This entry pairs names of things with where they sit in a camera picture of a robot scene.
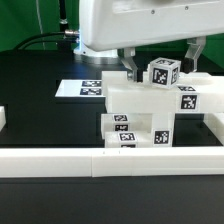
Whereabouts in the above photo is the white right fence piece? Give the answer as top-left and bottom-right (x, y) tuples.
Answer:
(204, 113), (224, 145)

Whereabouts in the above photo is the black cable with connector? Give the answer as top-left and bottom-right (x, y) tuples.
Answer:
(13, 29), (81, 51)

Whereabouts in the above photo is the white chair back frame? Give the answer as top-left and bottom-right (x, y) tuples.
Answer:
(102, 71), (224, 113)

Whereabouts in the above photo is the white marker base plate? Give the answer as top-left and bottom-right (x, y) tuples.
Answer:
(55, 79), (103, 98)

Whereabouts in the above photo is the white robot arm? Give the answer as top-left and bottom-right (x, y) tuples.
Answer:
(79, 0), (224, 79)

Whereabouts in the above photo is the white front fence rail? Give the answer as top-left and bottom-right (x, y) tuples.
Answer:
(0, 146), (224, 178)

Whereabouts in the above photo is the tagged white cube nut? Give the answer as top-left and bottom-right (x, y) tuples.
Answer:
(148, 57), (181, 89)

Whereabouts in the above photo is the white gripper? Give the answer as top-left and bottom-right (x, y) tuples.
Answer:
(79, 0), (224, 82)

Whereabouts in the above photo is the white fence piece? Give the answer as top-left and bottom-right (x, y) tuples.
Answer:
(0, 106), (6, 132)
(204, 113), (224, 145)

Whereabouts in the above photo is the white left fence piece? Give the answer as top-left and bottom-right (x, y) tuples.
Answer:
(0, 106), (6, 132)

